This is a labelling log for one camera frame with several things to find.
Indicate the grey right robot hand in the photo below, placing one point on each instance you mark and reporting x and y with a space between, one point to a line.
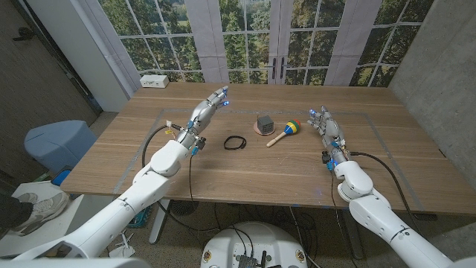
329 128

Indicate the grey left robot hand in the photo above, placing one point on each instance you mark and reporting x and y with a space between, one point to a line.
201 115

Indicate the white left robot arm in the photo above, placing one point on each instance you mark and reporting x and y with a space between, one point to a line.
130 197

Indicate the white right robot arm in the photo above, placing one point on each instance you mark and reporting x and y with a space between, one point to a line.
375 212

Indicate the colourful wooden maraca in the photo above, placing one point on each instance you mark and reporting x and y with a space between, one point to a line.
292 127

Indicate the round wooden coaster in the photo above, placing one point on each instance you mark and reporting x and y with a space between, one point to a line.
256 130

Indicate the white power box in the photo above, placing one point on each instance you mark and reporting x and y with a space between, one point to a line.
154 80

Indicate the small grey cube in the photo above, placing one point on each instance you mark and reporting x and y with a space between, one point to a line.
265 124

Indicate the printed window backdrop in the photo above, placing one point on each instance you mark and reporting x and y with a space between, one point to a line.
241 41

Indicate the black round floor fan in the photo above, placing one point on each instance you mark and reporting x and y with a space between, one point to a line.
183 207

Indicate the grey table leg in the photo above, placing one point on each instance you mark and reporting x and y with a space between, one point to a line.
353 238

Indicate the white table leg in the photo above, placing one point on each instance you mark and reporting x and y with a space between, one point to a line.
160 223

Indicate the blue plastic basket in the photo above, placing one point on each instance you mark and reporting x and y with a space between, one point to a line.
140 219

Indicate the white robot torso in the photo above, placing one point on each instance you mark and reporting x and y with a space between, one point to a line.
254 242

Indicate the blue-grey stool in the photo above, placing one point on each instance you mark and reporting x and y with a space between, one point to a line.
59 143

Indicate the white toy airplane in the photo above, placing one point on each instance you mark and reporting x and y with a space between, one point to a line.
122 245

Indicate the blue bin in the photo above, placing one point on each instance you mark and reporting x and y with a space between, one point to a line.
60 178

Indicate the grey sneaker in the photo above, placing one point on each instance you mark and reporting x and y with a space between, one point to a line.
44 212

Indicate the white floor platform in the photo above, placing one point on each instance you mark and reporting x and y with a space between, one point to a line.
56 231

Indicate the person's dark trouser leg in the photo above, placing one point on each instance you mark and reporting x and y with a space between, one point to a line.
13 216

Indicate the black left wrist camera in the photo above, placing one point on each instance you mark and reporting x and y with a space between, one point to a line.
201 143

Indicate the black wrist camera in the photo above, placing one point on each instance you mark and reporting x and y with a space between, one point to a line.
201 143
326 157

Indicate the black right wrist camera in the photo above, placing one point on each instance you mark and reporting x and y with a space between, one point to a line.
326 157

